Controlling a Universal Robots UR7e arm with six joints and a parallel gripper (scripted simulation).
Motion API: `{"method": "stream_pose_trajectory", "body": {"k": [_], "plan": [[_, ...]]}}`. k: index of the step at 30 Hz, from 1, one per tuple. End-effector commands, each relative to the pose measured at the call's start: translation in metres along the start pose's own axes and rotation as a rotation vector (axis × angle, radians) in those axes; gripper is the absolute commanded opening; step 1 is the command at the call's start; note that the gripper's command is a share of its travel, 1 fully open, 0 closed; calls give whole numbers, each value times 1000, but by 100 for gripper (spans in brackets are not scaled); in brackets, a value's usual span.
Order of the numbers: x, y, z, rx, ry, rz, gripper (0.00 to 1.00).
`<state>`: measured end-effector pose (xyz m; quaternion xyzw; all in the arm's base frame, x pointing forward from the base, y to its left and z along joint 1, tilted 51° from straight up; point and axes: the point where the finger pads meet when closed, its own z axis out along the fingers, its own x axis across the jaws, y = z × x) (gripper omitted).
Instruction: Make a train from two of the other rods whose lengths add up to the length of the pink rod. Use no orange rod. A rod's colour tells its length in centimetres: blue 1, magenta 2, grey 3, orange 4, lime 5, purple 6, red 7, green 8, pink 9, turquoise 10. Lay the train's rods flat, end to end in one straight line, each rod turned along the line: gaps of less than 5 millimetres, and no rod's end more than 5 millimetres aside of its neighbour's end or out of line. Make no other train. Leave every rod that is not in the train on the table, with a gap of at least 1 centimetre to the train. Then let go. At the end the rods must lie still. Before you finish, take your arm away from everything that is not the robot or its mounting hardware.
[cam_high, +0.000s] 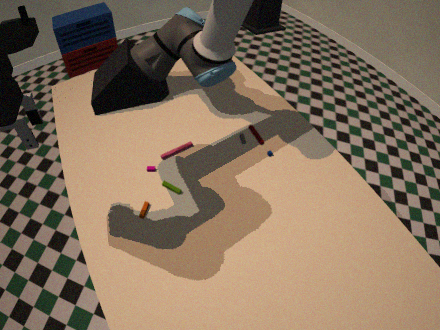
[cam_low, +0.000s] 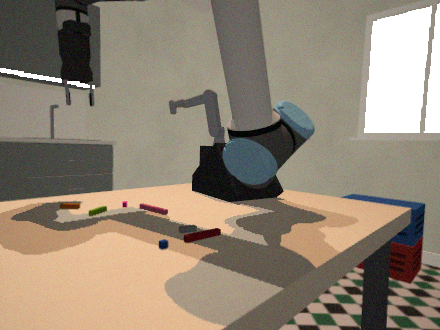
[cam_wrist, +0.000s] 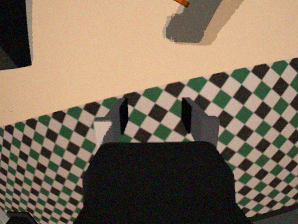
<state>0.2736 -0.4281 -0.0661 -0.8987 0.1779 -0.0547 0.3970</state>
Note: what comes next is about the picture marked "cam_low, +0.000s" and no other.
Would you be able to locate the orange rod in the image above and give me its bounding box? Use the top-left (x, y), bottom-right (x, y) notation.
top-left (60, 203), bottom-right (80, 209)

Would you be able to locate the pink rod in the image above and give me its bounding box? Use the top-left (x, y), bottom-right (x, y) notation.
top-left (139, 203), bottom-right (168, 215)

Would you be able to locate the lime green rod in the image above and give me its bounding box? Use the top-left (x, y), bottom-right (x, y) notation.
top-left (88, 206), bottom-right (107, 216)

